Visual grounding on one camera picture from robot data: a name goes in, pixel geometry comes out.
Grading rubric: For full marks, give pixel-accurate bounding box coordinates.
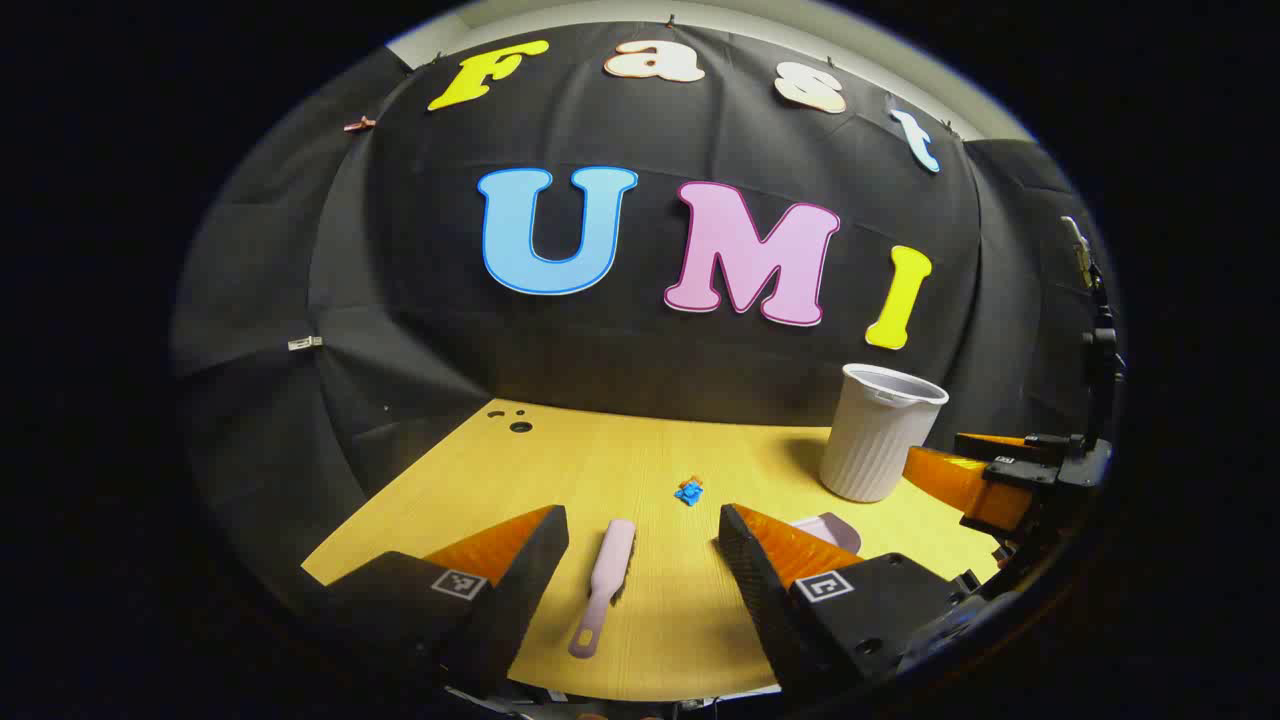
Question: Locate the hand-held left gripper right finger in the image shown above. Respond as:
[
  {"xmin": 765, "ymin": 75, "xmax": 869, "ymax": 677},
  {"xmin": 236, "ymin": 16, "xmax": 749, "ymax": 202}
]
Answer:
[{"xmin": 718, "ymin": 503, "xmax": 986, "ymax": 706}]

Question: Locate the black backdrop cloth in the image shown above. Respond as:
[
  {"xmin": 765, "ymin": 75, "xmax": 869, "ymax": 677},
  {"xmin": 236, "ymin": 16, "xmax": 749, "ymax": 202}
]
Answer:
[{"xmin": 170, "ymin": 20, "xmax": 1113, "ymax": 611}]

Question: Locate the wooden desktop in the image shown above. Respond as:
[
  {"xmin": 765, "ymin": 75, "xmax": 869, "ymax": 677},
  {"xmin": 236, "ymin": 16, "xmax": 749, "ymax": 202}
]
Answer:
[{"xmin": 300, "ymin": 398, "xmax": 1001, "ymax": 701}]

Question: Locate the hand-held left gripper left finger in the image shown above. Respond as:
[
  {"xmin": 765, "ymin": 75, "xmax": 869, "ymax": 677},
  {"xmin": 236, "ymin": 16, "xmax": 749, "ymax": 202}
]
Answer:
[{"xmin": 300, "ymin": 505, "xmax": 571, "ymax": 701}]

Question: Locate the small lilac broom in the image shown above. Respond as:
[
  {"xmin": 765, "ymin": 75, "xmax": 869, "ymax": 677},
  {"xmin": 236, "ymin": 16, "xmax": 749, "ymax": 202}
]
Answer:
[{"xmin": 568, "ymin": 518, "xmax": 638, "ymax": 659}]

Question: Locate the white ribbed garbage bin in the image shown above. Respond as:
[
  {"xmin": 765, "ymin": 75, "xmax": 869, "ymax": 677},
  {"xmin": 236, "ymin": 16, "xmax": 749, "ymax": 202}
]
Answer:
[{"xmin": 819, "ymin": 363, "xmax": 950, "ymax": 503}]

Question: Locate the lilac dustpan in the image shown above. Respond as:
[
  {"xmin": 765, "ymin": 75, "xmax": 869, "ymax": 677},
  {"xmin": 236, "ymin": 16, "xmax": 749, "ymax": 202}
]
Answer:
[{"xmin": 790, "ymin": 512, "xmax": 863, "ymax": 557}]

